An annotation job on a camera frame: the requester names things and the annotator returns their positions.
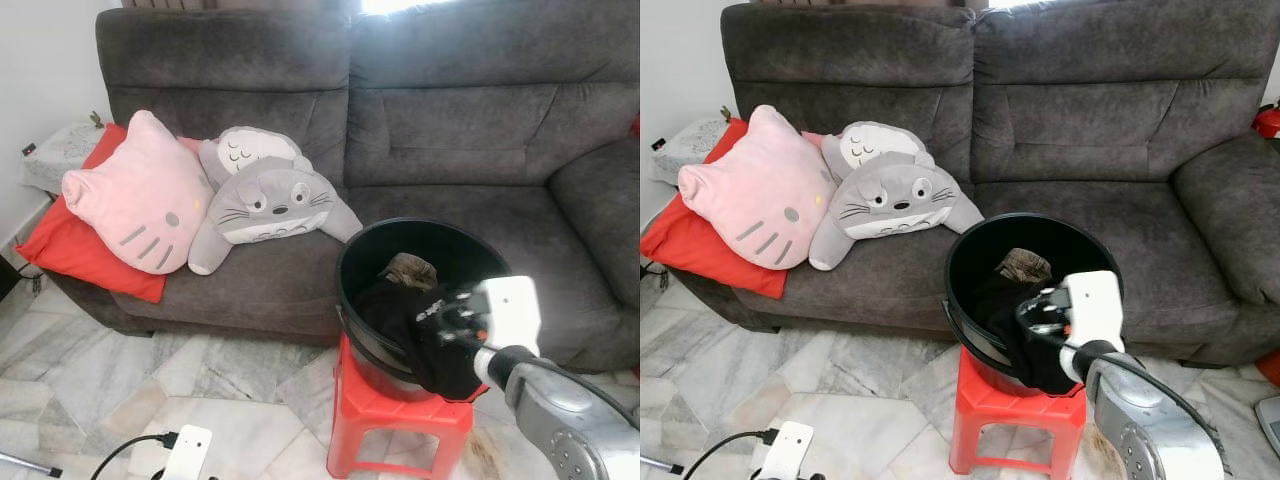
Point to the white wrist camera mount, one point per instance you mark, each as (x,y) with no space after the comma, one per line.
(190,455)
(1095,310)
(510,315)
(790,452)

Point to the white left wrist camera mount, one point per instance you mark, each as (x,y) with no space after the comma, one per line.
(790,452)
(190,455)

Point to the silver pole black tip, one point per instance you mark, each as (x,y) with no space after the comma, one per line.
(660,464)
(30,465)

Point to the black garment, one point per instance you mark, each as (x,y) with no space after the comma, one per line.
(1000,320)
(400,320)

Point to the red cushion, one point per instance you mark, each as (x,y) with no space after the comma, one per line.
(700,250)
(70,255)

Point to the grey Totoro plush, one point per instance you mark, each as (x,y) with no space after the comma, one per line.
(890,195)
(280,205)

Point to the sleeping Totoro plush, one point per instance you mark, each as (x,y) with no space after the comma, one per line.
(875,145)
(255,148)

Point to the red plastic stool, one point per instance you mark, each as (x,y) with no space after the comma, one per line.
(1010,420)
(400,420)

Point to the pink cat face pillow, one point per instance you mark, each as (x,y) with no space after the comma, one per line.
(140,195)
(760,190)

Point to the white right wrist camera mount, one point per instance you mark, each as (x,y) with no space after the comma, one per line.
(510,315)
(1095,310)

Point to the black plastic bucket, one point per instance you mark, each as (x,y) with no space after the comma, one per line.
(1050,240)
(440,245)

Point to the brown patterned cloth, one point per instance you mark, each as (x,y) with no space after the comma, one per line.
(410,270)
(1025,265)

